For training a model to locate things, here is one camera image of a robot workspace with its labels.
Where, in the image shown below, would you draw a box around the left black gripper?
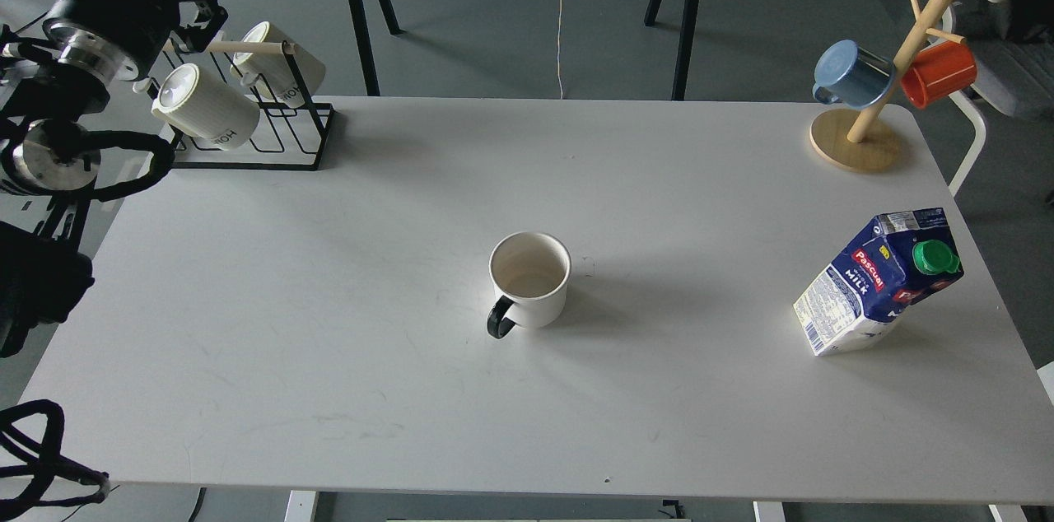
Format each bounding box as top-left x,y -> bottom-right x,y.
43,0 -> 229,82

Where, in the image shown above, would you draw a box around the white mug black handle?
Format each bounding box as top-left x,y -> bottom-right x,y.
486,231 -> 572,339

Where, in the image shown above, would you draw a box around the blue milk carton green cap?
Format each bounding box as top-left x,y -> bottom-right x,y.
793,207 -> 964,357

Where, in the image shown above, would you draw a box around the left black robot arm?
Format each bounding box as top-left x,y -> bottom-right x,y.
2,0 -> 227,357

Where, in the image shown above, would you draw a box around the front white ribbed mug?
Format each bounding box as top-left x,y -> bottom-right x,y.
151,63 -> 260,151

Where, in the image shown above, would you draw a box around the white ribbed mug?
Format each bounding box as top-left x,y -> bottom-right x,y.
151,63 -> 260,151
230,21 -> 327,109

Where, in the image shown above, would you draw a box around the rear white ribbed mug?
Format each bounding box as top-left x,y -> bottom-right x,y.
230,21 -> 327,109

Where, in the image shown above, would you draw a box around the black trestle table legs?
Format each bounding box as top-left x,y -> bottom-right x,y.
309,0 -> 734,102

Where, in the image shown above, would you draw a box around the blue enamel mug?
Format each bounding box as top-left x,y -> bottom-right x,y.
812,40 -> 897,110

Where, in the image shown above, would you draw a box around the wooden mug tree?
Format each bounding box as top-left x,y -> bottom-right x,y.
809,0 -> 965,173

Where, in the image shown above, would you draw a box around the orange enamel mug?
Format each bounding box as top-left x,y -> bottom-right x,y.
900,41 -> 977,110

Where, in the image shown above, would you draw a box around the black wire mug rack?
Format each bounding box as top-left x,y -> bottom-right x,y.
161,88 -> 338,170

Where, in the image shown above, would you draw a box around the white hanging cable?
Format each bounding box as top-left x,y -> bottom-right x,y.
557,0 -> 569,100

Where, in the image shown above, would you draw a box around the white chair frame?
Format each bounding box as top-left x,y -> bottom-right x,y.
946,90 -> 987,198

